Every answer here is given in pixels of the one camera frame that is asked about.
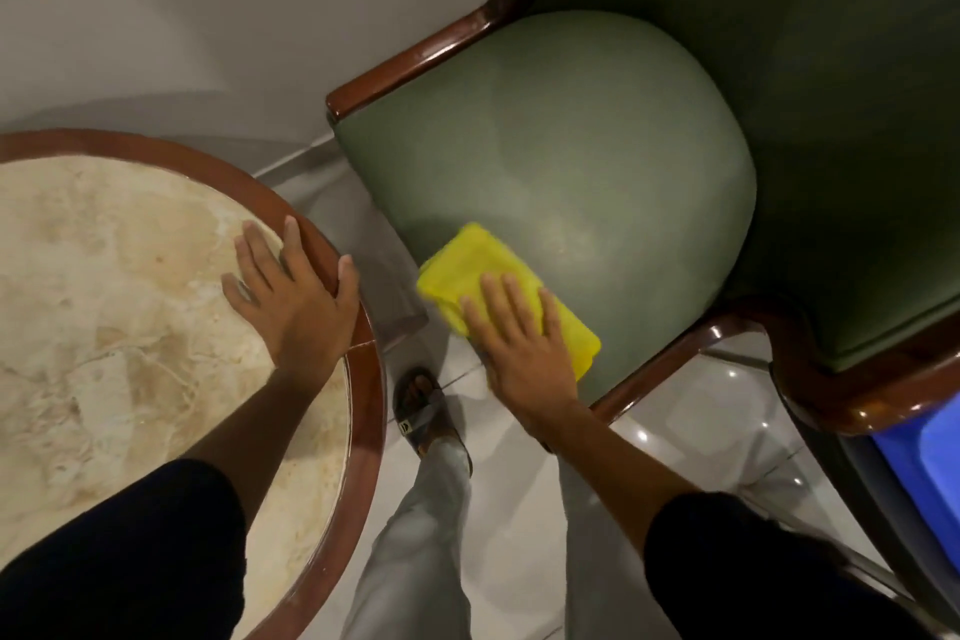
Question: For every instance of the person's left thumb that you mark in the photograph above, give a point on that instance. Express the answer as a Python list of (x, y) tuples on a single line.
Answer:
[(347, 287)]

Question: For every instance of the person's left middle finger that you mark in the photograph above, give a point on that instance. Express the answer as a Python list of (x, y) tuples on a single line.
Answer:
[(259, 253)]

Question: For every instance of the person's right hand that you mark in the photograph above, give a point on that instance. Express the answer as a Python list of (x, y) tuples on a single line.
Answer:
[(529, 369)]

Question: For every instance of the person's left hand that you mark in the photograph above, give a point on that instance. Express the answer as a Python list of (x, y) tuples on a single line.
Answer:
[(300, 321)]

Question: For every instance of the grey trousers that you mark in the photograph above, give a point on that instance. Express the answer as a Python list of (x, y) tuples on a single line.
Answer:
[(412, 557)]

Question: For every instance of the black left sleeve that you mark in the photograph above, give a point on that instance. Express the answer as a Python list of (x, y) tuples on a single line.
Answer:
[(127, 557)]

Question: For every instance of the person's right forearm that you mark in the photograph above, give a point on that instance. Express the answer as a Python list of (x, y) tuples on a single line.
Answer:
[(611, 471)]

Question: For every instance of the black sandal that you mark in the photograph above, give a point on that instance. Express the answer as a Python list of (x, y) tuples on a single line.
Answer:
[(424, 422)]

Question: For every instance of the round marble table wooden rim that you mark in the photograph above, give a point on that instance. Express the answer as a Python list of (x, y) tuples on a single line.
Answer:
[(105, 332)]

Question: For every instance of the blue plastic container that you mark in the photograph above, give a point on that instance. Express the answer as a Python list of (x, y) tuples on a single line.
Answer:
[(926, 467)]

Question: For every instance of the black right sleeve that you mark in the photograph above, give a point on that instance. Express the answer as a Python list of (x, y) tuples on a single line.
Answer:
[(750, 572)]

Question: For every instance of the yellow cleaning cloth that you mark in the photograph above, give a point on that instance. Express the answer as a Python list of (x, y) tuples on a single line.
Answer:
[(469, 268)]

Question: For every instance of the person's left forearm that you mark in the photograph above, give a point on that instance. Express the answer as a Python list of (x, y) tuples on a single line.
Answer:
[(259, 422)]

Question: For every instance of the black sleeve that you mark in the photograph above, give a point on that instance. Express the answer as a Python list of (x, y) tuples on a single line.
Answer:
[(750, 572), (127, 557)]

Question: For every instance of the green upholstered wooden armchair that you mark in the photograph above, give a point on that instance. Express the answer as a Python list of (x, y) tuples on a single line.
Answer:
[(570, 152)]

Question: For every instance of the person's right middle finger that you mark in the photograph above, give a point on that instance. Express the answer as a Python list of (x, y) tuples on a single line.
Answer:
[(519, 306)]

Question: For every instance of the person's left little finger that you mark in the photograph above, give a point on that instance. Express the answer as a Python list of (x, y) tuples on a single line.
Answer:
[(234, 291)]

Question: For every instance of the person's right thumb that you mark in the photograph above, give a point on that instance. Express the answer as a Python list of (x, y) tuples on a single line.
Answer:
[(477, 324)]

